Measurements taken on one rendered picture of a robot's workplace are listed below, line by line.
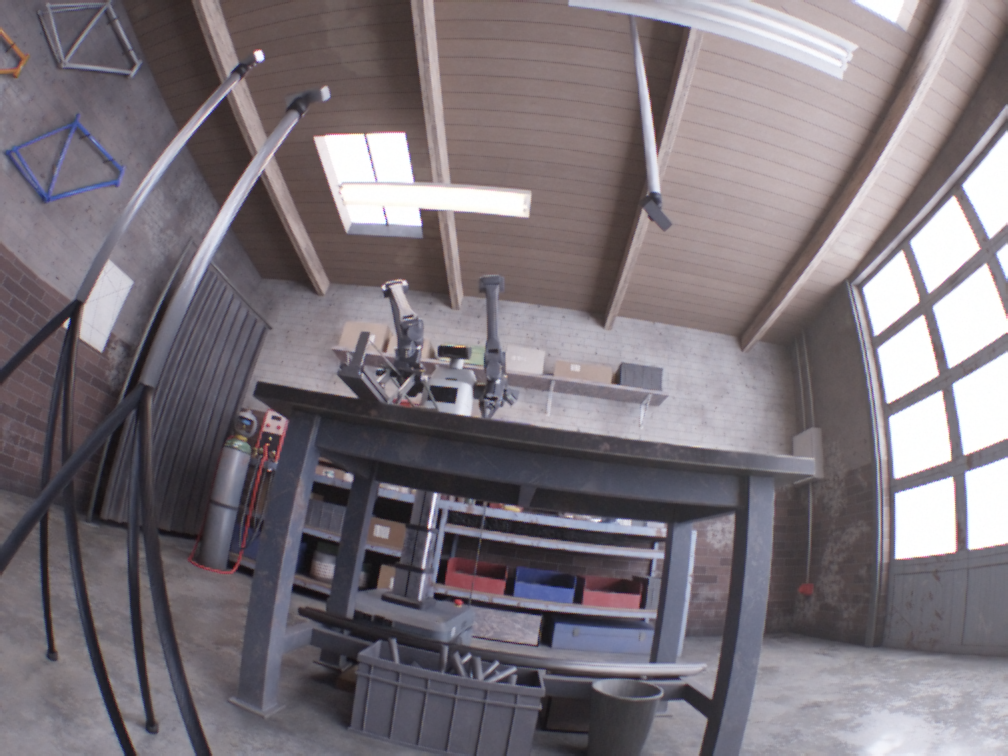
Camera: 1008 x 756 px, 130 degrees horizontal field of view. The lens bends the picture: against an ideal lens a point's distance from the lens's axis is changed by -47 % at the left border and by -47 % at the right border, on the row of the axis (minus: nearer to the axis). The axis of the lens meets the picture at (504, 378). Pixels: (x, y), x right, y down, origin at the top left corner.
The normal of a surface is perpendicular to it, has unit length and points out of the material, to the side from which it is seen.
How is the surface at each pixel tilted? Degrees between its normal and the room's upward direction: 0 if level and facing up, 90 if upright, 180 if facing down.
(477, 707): 90
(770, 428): 90
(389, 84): 174
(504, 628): 90
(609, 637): 90
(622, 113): 174
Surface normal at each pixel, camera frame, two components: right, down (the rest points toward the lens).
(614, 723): -0.48, -0.30
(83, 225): 0.99, 0.14
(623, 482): -0.01, -0.37
